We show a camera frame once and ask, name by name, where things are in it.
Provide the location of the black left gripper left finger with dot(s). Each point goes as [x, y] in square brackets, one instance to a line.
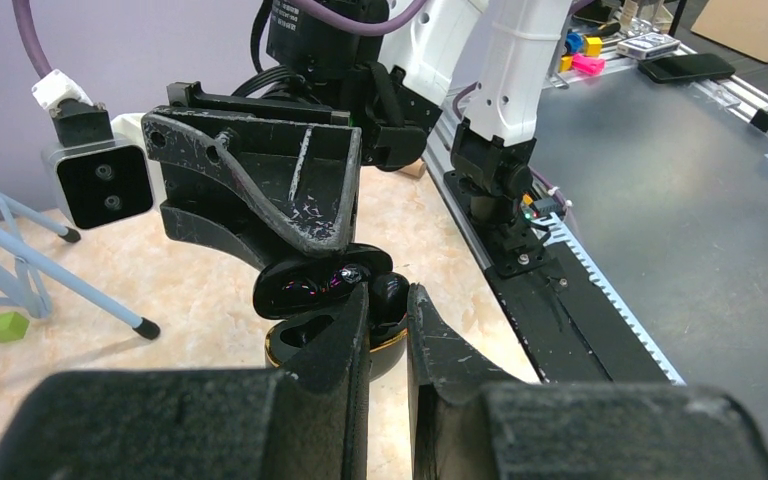
[307, 419]

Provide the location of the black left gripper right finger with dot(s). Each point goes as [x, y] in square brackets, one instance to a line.
[471, 419]

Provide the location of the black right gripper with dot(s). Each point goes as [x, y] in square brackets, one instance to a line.
[255, 179]

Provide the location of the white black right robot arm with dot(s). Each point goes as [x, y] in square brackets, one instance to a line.
[389, 66]

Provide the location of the tan block near base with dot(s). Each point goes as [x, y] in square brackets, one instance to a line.
[415, 170]

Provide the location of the lime green cube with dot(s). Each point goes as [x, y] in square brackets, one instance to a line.
[13, 327]

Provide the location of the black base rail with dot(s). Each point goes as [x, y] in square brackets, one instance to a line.
[570, 321]

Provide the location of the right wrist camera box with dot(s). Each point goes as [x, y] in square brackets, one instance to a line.
[98, 165]

